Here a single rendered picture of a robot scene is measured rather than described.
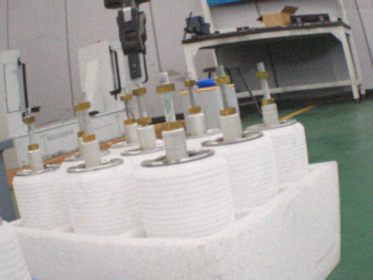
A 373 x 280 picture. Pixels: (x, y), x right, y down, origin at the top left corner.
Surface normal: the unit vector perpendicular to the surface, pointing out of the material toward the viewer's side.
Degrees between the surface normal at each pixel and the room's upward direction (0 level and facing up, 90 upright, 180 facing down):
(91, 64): 68
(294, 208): 90
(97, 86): 90
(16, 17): 90
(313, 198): 90
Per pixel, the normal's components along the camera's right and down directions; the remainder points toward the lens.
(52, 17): -0.43, 0.15
